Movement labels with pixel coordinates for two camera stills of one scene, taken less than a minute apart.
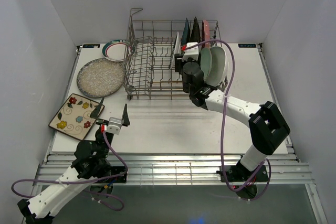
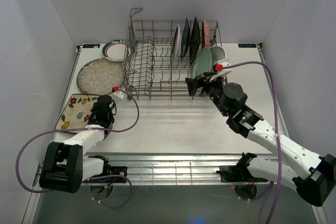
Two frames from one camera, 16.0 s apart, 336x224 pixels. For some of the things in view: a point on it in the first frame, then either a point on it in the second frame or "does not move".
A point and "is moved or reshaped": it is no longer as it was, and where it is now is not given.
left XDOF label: [90, 45] does not move
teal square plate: [186, 36] does not move
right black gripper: [178, 63] to [193, 84]
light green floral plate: [206, 62] does not move
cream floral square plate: [74, 118] is moved or reshaped
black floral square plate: [195, 33] does not move
